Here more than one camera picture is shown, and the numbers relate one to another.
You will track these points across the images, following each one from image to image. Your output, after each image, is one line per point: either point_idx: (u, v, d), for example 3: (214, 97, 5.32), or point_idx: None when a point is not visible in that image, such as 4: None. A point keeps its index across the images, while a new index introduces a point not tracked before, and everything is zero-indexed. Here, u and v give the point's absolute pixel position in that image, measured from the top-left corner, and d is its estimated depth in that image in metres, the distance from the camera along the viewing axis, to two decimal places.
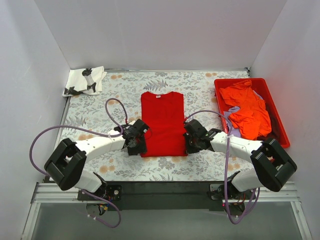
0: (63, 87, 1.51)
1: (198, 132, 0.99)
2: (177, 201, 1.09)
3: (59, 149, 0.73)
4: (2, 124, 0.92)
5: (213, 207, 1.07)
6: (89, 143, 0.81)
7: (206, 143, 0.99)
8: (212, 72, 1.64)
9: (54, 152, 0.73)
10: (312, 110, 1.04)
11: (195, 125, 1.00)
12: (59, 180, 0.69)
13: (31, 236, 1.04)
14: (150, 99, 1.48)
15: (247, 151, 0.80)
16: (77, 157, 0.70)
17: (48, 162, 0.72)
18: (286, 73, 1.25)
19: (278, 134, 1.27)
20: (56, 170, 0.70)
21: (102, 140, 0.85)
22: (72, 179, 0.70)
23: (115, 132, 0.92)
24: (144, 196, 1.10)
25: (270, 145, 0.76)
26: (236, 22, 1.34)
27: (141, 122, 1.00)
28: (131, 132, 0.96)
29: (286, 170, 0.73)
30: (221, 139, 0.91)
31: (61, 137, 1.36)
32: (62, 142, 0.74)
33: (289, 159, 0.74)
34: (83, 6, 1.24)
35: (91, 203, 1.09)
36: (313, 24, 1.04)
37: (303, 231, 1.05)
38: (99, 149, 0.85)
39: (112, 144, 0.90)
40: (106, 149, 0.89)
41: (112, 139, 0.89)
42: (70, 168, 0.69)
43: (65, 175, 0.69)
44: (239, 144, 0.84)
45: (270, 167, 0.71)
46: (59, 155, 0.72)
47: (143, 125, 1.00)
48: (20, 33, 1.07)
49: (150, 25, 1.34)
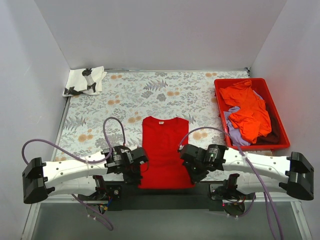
0: (63, 87, 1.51)
1: (199, 156, 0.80)
2: (177, 200, 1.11)
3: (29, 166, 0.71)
4: (2, 124, 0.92)
5: (213, 207, 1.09)
6: (58, 169, 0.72)
7: (214, 164, 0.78)
8: (212, 72, 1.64)
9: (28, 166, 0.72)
10: (312, 110, 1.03)
11: (190, 149, 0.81)
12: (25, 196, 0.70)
13: (31, 236, 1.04)
14: (153, 125, 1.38)
15: (278, 172, 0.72)
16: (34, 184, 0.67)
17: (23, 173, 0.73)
18: (287, 73, 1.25)
19: (278, 135, 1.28)
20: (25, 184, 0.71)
21: (76, 167, 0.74)
22: (33, 200, 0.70)
23: (101, 156, 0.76)
24: (145, 196, 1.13)
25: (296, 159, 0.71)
26: (235, 22, 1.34)
27: (140, 152, 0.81)
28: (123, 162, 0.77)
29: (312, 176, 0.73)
30: (236, 160, 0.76)
31: (61, 138, 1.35)
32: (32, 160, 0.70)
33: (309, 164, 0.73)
34: (83, 6, 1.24)
35: (91, 203, 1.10)
36: (312, 24, 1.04)
37: (303, 232, 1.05)
38: (72, 176, 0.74)
39: (90, 171, 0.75)
40: (83, 175, 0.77)
41: (88, 164, 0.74)
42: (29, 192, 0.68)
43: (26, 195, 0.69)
44: (265, 164, 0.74)
45: (304, 184, 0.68)
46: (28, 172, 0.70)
47: (142, 156, 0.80)
48: (20, 33, 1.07)
49: (150, 25, 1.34)
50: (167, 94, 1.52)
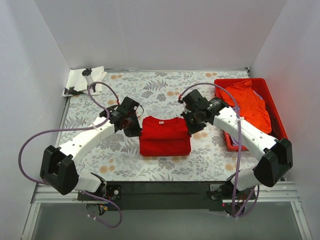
0: (63, 87, 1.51)
1: (199, 102, 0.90)
2: (177, 201, 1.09)
3: (45, 159, 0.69)
4: (2, 124, 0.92)
5: (213, 207, 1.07)
6: (75, 143, 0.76)
7: (206, 113, 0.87)
8: (212, 72, 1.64)
9: (42, 162, 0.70)
10: (312, 110, 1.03)
11: (194, 94, 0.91)
12: (57, 187, 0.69)
13: (31, 236, 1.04)
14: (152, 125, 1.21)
15: (259, 146, 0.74)
16: (63, 164, 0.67)
17: (42, 172, 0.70)
18: (287, 73, 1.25)
19: (278, 135, 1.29)
20: (51, 178, 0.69)
21: (88, 136, 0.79)
22: (68, 184, 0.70)
23: (102, 119, 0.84)
24: (144, 196, 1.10)
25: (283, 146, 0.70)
26: (236, 22, 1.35)
27: (129, 100, 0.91)
28: (120, 114, 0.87)
29: (284, 171, 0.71)
30: (228, 119, 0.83)
31: (61, 137, 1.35)
32: (46, 151, 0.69)
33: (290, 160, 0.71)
34: (83, 6, 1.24)
35: (91, 202, 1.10)
36: (312, 24, 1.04)
37: (303, 232, 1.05)
38: (88, 145, 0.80)
39: (101, 135, 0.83)
40: (97, 140, 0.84)
41: (98, 128, 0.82)
42: (62, 175, 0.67)
43: (60, 183, 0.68)
44: (250, 134, 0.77)
45: (275, 169, 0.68)
46: (47, 165, 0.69)
47: (132, 102, 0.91)
48: (20, 33, 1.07)
49: (150, 25, 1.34)
50: (167, 94, 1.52)
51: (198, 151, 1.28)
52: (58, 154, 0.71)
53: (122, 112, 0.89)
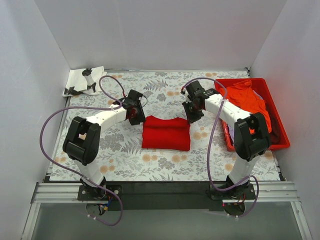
0: (63, 87, 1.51)
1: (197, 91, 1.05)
2: (176, 201, 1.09)
3: (72, 128, 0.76)
4: (2, 124, 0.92)
5: (214, 207, 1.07)
6: (98, 117, 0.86)
7: (200, 100, 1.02)
8: (212, 72, 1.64)
9: (67, 132, 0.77)
10: (312, 109, 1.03)
11: (195, 84, 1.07)
12: (81, 154, 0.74)
13: (31, 236, 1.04)
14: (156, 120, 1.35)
15: (234, 118, 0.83)
16: (91, 130, 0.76)
17: (65, 142, 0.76)
18: (286, 73, 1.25)
19: (278, 135, 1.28)
20: (75, 147, 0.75)
21: (109, 113, 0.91)
22: (91, 151, 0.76)
23: (117, 105, 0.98)
24: (144, 195, 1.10)
25: (256, 119, 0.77)
26: (236, 22, 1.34)
27: (134, 92, 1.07)
28: (128, 103, 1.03)
29: (262, 144, 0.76)
30: (215, 101, 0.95)
31: (61, 138, 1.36)
32: (73, 120, 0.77)
33: (267, 135, 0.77)
34: (83, 6, 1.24)
35: (91, 203, 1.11)
36: (312, 23, 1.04)
37: (303, 232, 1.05)
38: (108, 121, 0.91)
39: (117, 116, 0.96)
40: (113, 121, 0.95)
41: (116, 110, 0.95)
42: (89, 139, 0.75)
43: (85, 148, 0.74)
44: (229, 110, 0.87)
45: (248, 139, 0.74)
46: (73, 133, 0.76)
47: (137, 94, 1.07)
48: (20, 33, 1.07)
49: (150, 25, 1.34)
50: (167, 94, 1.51)
51: (198, 151, 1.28)
52: (83, 125, 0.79)
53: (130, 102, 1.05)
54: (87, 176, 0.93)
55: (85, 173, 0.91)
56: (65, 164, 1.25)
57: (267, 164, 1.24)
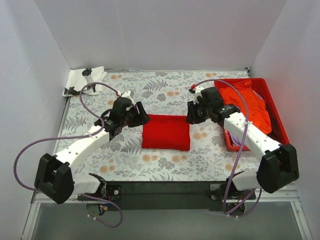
0: (63, 87, 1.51)
1: (215, 103, 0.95)
2: (176, 201, 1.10)
3: (42, 167, 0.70)
4: (2, 124, 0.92)
5: (214, 207, 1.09)
6: (71, 151, 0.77)
7: (218, 116, 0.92)
8: (212, 72, 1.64)
9: (38, 171, 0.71)
10: (312, 109, 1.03)
11: (213, 93, 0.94)
12: (53, 196, 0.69)
13: (31, 236, 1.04)
14: (157, 121, 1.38)
15: (260, 147, 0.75)
16: (59, 172, 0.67)
17: (36, 182, 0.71)
18: (287, 73, 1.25)
19: (278, 134, 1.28)
20: (46, 188, 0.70)
21: (84, 144, 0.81)
22: (64, 193, 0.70)
23: (97, 127, 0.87)
24: (145, 195, 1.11)
25: (287, 153, 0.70)
26: (236, 22, 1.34)
27: (119, 104, 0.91)
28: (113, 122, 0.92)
29: (288, 178, 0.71)
30: (237, 122, 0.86)
31: (61, 137, 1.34)
32: (42, 158, 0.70)
33: (295, 170, 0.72)
34: (83, 6, 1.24)
35: (91, 203, 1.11)
36: (312, 23, 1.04)
37: (303, 232, 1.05)
38: (84, 153, 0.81)
39: (96, 143, 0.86)
40: (91, 149, 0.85)
41: (93, 136, 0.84)
42: (58, 183, 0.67)
43: (56, 192, 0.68)
44: (254, 137, 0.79)
45: (277, 174, 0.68)
46: (43, 173, 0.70)
47: (122, 105, 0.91)
48: (20, 33, 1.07)
49: (150, 24, 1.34)
50: (167, 94, 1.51)
51: (198, 151, 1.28)
52: (54, 161, 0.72)
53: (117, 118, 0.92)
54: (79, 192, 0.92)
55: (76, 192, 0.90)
56: None
57: None
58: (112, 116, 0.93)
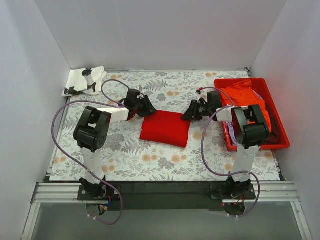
0: (63, 87, 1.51)
1: (215, 103, 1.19)
2: (176, 201, 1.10)
3: (84, 115, 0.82)
4: (2, 124, 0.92)
5: (214, 207, 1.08)
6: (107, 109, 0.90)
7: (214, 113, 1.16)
8: (212, 72, 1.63)
9: (79, 120, 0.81)
10: (312, 109, 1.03)
11: (215, 96, 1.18)
12: (91, 141, 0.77)
13: (31, 236, 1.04)
14: (155, 118, 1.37)
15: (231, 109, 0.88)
16: (103, 117, 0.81)
17: (76, 128, 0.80)
18: (287, 73, 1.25)
19: (278, 135, 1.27)
20: (85, 133, 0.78)
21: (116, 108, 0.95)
22: (101, 139, 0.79)
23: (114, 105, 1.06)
24: (144, 195, 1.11)
25: (253, 109, 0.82)
26: (236, 22, 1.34)
27: (132, 93, 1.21)
28: (129, 105, 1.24)
29: (258, 129, 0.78)
30: None
31: (61, 137, 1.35)
32: (85, 108, 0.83)
33: (265, 124, 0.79)
34: (83, 6, 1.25)
35: (91, 203, 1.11)
36: (312, 23, 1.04)
37: (303, 232, 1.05)
38: (116, 115, 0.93)
39: (122, 114, 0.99)
40: (118, 117, 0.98)
41: (120, 108, 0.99)
42: (100, 126, 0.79)
43: (95, 135, 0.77)
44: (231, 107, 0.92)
45: (243, 121, 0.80)
46: (84, 120, 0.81)
47: (134, 93, 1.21)
48: (20, 33, 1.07)
49: (150, 24, 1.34)
50: (167, 94, 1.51)
51: (198, 151, 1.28)
52: (93, 114, 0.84)
53: (130, 104, 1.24)
54: (90, 169, 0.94)
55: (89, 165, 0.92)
56: (65, 164, 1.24)
57: (267, 165, 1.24)
58: (127, 103, 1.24)
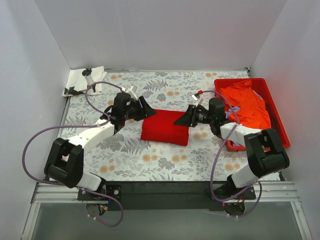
0: (63, 87, 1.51)
1: (219, 117, 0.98)
2: (176, 201, 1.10)
3: (54, 150, 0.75)
4: (2, 123, 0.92)
5: (214, 207, 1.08)
6: (82, 137, 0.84)
7: (216, 130, 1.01)
8: (212, 72, 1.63)
9: (49, 155, 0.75)
10: (312, 109, 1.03)
11: (220, 108, 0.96)
12: (63, 179, 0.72)
13: (31, 236, 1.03)
14: (155, 115, 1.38)
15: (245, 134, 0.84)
16: (73, 153, 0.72)
17: (47, 166, 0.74)
18: (287, 73, 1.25)
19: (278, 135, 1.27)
20: (56, 171, 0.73)
21: (94, 131, 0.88)
22: (74, 176, 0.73)
23: (103, 120, 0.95)
24: (144, 195, 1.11)
25: (268, 135, 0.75)
26: (236, 22, 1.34)
27: (121, 100, 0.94)
28: (117, 116, 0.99)
29: (277, 160, 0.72)
30: (228, 125, 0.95)
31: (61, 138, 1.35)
32: (55, 142, 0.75)
33: (284, 152, 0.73)
34: (83, 6, 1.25)
35: (91, 203, 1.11)
36: (312, 23, 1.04)
37: (303, 232, 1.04)
38: (94, 139, 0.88)
39: (104, 133, 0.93)
40: (99, 138, 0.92)
41: (102, 126, 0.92)
42: (71, 164, 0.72)
43: (67, 174, 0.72)
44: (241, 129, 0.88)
45: (260, 152, 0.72)
46: (54, 157, 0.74)
47: (123, 101, 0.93)
48: (20, 32, 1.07)
49: (150, 24, 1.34)
50: (167, 94, 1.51)
51: (198, 151, 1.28)
52: (65, 146, 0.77)
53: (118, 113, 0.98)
54: (81, 187, 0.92)
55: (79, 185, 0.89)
56: None
57: None
58: (114, 112, 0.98)
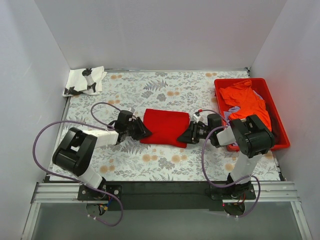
0: (63, 87, 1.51)
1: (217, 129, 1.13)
2: (176, 201, 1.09)
3: (67, 137, 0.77)
4: (2, 123, 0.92)
5: (214, 207, 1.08)
6: (94, 132, 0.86)
7: (215, 142, 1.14)
8: (212, 72, 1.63)
9: (61, 141, 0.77)
10: (312, 109, 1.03)
11: (217, 121, 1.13)
12: (71, 166, 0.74)
13: (31, 236, 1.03)
14: (155, 116, 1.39)
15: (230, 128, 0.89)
16: (87, 142, 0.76)
17: (57, 151, 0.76)
18: (287, 73, 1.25)
19: (278, 135, 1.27)
20: (66, 158, 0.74)
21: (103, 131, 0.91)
22: (83, 164, 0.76)
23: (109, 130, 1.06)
24: (144, 195, 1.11)
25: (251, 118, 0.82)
26: (236, 22, 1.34)
27: (123, 116, 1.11)
28: (119, 130, 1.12)
29: (261, 135, 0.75)
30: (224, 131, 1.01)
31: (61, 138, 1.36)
32: (69, 129, 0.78)
33: (267, 130, 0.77)
34: (83, 6, 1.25)
35: (91, 203, 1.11)
36: (313, 23, 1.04)
37: (303, 232, 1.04)
38: (102, 138, 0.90)
39: (109, 137, 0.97)
40: (106, 140, 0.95)
41: (109, 131, 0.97)
42: (83, 151, 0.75)
43: (76, 161, 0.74)
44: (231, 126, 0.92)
45: (244, 130, 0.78)
46: (67, 143, 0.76)
47: (126, 116, 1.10)
48: (20, 32, 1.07)
49: (150, 24, 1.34)
50: (167, 94, 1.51)
51: (198, 151, 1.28)
52: (78, 136, 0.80)
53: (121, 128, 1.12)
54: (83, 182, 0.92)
55: (82, 179, 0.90)
56: None
57: (267, 164, 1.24)
58: (118, 126, 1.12)
